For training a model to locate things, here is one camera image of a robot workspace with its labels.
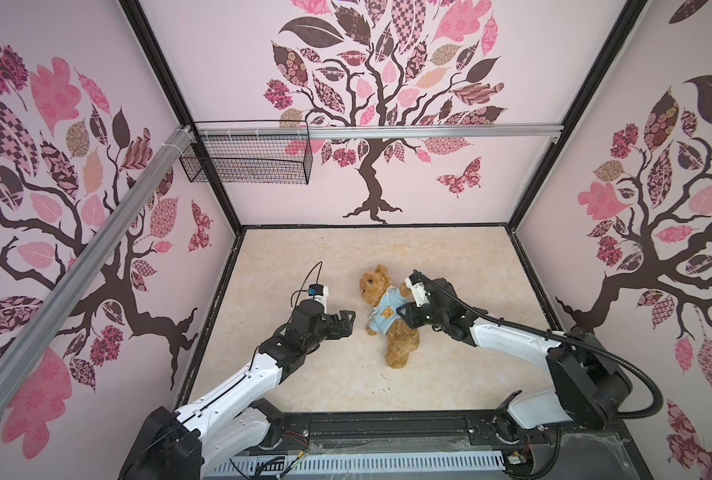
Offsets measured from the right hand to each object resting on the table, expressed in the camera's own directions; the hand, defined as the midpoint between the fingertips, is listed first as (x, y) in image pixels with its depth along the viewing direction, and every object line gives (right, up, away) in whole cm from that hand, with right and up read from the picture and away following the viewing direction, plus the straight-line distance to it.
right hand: (401, 303), depth 88 cm
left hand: (-17, -4, -5) cm, 18 cm away
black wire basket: (-48, +48, +7) cm, 69 cm away
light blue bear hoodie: (-5, -2, -2) cm, 6 cm away
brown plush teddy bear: (-1, -7, -11) cm, 13 cm away
